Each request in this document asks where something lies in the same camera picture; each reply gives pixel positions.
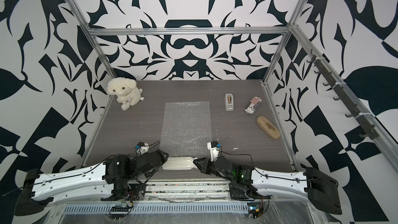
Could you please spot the left controller board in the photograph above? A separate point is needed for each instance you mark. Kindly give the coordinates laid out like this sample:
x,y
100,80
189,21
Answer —
x,y
119,211

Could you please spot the controller board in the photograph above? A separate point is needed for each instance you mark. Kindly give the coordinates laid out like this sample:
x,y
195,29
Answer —
x,y
255,210
119,211

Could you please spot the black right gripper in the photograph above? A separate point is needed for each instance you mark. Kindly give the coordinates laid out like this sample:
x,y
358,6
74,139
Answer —
x,y
204,165

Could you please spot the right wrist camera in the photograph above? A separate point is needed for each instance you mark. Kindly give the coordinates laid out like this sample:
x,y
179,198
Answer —
x,y
215,150

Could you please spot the tan woven glasses case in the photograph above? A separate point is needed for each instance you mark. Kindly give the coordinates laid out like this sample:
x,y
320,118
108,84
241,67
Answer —
x,y
268,127

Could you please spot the wall hook rail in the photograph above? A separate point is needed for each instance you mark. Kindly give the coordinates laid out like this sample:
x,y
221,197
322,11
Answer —
x,y
346,96

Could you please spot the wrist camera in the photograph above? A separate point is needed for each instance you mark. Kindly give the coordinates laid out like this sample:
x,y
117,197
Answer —
x,y
215,150
141,148

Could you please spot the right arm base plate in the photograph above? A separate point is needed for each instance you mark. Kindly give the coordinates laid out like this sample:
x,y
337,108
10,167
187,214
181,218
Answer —
x,y
248,194

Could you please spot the clear bubble wrap sheet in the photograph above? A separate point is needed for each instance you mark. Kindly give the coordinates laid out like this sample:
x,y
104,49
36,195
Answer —
x,y
186,129

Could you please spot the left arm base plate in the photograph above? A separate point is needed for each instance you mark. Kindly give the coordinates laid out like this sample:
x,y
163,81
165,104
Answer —
x,y
125,191

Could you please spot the aluminium mounting rail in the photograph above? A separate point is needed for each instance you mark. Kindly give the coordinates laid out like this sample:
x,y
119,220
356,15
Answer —
x,y
186,189

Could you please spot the grey tape dispenser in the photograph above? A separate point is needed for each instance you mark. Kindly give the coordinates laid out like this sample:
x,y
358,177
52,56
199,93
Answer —
x,y
229,107

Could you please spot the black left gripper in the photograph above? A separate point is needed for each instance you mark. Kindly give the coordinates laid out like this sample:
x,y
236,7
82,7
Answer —
x,y
157,157

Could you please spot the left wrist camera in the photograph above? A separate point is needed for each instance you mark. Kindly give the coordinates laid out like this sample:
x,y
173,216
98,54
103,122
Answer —
x,y
141,148

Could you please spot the white plush dog toy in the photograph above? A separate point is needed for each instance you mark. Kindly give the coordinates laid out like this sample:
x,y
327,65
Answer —
x,y
126,91

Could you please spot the right controller board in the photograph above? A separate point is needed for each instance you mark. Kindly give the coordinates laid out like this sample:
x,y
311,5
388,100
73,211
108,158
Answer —
x,y
255,210

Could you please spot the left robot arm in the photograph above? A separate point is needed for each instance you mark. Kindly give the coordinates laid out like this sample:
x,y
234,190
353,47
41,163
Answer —
x,y
107,181

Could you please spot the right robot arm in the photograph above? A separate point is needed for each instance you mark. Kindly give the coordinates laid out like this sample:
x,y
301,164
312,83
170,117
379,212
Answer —
x,y
249,183

